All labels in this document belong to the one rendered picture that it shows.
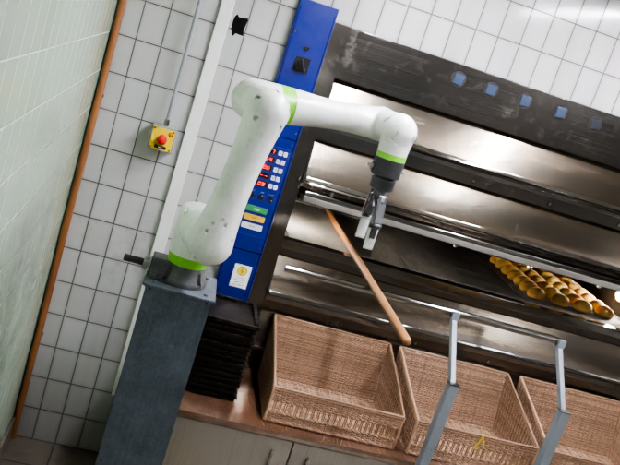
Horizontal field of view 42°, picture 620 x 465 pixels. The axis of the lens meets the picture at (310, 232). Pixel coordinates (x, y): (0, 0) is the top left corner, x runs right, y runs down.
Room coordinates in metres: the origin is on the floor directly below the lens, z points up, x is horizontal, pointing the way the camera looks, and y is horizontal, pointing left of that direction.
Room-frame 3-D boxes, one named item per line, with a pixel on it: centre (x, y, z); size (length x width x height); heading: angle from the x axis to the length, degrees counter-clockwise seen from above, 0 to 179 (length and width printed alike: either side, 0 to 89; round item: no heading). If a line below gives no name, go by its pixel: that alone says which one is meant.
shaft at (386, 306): (3.33, -0.23, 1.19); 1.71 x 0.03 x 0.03; 12
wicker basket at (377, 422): (3.16, -0.28, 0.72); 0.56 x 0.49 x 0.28; 101
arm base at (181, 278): (2.35, 0.38, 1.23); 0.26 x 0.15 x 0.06; 99
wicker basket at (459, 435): (3.28, -0.86, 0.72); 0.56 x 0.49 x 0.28; 102
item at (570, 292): (4.08, -1.26, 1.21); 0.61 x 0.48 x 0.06; 12
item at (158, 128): (3.19, 0.68, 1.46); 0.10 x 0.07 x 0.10; 102
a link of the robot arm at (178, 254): (2.34, 0.32, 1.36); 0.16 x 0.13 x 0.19; 25
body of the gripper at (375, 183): (2.43, -0.16, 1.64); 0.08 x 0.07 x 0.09; 11
